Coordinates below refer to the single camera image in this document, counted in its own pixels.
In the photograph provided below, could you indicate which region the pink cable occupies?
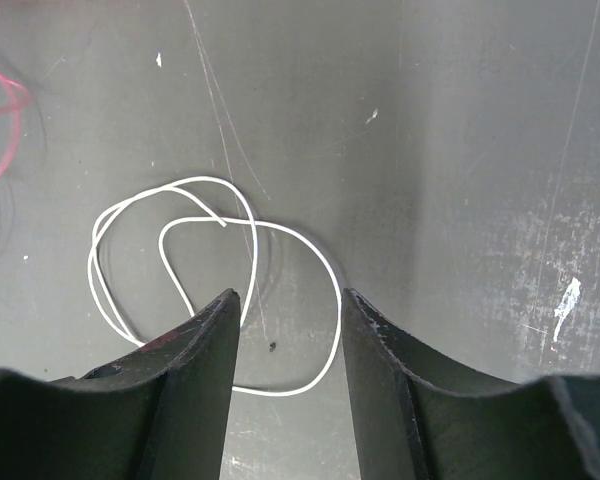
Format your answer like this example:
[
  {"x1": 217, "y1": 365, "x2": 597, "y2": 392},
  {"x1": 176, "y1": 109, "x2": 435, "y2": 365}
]
[{"x1": 0, "y1": 62, "x2": 34, "y2": 272}]

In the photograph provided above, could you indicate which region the white cable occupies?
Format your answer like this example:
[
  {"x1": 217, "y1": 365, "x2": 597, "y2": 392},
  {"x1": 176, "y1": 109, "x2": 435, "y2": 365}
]
[{"x1": 87, "y1": 175, "x2": 342, "y2": 398}]

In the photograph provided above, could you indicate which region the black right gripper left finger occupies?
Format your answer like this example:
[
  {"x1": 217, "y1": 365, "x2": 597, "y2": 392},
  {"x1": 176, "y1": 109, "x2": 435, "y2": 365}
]
[{"x1": 0, "y1": 289, "x2": 240, "y2": 479}]

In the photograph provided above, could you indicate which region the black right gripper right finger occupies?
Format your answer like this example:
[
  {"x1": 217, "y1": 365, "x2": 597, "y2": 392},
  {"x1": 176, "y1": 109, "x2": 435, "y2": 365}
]
[{"x1": 342, "y1": 289, "x2": 600, "y2": 479}]

